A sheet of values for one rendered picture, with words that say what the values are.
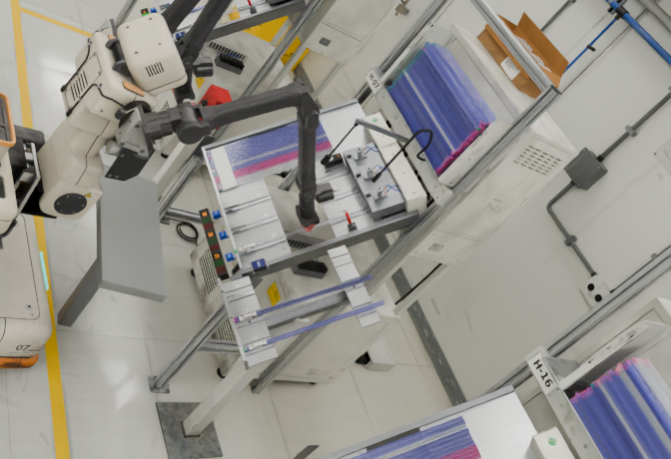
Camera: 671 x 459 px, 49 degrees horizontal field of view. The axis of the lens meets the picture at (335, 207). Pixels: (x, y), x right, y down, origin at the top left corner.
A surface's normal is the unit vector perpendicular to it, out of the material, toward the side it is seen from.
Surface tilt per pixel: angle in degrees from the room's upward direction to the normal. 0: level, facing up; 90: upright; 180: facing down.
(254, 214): 45
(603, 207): 90
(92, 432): 0
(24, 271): 0
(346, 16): 90
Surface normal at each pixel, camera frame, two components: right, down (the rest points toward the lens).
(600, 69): -0.73, -0.21
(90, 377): 0.59, -0.66
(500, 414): -0.09, -0.62
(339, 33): 0.33, 0.72
